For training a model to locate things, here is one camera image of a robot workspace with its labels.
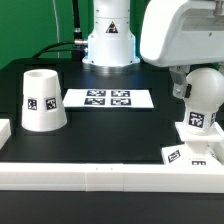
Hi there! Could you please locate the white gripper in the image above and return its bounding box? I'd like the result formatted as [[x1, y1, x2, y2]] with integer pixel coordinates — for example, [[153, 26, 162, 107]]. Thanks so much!
[[140, 0, 224, 99]]

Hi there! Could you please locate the white lamp bulb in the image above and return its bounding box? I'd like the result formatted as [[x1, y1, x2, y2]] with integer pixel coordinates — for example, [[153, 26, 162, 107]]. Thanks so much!
[[184, 68, 224, 135]]

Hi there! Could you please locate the white lamp base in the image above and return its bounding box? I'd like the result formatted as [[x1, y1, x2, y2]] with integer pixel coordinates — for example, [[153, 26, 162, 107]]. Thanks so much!
[[161, 122, 224, 167]]

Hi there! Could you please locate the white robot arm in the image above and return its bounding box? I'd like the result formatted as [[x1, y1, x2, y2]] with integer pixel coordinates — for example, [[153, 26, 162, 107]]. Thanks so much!
[[83, 0, 224, 98]]

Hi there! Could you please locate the white lamp shade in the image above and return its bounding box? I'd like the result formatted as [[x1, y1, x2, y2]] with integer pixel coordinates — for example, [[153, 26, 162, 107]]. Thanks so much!
[[21, 69, 67, 132]]

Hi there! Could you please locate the white marker sheet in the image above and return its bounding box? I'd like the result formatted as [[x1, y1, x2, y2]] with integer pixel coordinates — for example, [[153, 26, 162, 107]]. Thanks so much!
[[63, 89, 154, 109]]

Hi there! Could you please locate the white front fence rail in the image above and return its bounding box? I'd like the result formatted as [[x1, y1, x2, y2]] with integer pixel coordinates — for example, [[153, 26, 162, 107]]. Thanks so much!
[[0, 163, 224, 193]]

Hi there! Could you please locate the white fence rail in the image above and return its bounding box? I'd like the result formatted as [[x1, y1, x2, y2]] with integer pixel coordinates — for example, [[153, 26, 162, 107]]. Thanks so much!
[[0, 119, 11, 150], [0, 163, 224, 193]]

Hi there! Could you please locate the black cable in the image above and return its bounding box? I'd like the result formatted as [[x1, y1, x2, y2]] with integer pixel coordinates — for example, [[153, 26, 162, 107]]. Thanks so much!
[[31, 39, 88, 60]]

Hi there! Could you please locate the white left fence rail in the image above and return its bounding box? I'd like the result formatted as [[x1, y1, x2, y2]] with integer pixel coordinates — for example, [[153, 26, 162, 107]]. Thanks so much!
[[0, 119, 11, 150]]

